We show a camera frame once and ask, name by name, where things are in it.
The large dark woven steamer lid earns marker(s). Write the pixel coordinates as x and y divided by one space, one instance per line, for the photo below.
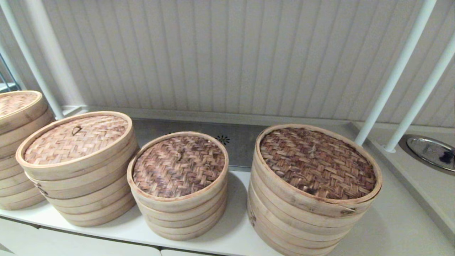
316 163

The small woven bamboo steamer lid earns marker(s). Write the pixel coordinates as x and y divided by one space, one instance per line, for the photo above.
177 167

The thick white post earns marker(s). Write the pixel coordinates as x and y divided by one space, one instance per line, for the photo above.
53 53

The steel panel with flower holes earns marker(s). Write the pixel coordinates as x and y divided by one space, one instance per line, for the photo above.
241 142

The round metal plate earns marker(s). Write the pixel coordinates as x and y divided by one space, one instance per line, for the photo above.
426 149

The small bamboo steamer stack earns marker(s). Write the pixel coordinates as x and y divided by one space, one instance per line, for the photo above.
177 227

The white metal pole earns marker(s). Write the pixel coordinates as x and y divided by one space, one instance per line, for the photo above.
416 106
12 69
32 64
391 78

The large bamboo steamer stack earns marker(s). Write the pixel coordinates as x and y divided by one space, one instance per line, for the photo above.
295 231

